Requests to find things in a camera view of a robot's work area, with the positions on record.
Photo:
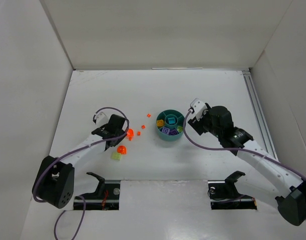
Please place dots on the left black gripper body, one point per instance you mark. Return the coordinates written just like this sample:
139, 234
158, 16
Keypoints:
108, 135

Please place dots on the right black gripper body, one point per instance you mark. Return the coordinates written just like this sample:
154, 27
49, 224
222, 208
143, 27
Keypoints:
197, 124

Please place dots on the dark purple long lego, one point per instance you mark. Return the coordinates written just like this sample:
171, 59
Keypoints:
173, 132

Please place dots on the lavender square lego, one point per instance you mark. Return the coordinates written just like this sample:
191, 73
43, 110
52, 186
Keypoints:
165, 130

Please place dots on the yellow orange square lego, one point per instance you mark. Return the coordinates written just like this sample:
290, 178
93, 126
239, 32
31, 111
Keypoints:
160, 123

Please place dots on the teal oval lego piece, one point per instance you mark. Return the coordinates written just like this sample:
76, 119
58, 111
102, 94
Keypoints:
171, 120

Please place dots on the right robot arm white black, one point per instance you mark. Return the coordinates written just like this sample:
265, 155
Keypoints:
287, 187

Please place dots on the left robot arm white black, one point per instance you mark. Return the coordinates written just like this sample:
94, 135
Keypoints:
55, 180

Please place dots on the orange round lego upper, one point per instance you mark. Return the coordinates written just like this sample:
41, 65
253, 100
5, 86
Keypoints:
130, 133

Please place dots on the orange round lego lower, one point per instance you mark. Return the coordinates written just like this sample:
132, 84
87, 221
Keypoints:
122, 150

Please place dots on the teal round divided container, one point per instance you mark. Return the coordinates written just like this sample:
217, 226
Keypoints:
164, 115

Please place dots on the light green lego lower left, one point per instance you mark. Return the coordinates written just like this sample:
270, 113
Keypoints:
116, 156

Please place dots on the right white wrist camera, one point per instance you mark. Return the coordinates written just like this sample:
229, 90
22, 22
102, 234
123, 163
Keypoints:
198, 109

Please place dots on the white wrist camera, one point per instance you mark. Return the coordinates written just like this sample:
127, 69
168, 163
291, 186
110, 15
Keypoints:
198, 109
100, 118

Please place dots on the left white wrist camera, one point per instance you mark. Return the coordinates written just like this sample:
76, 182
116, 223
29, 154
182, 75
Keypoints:
100, 118

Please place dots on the aluminium rail right side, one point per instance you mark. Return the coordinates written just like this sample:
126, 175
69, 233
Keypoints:
259, 115

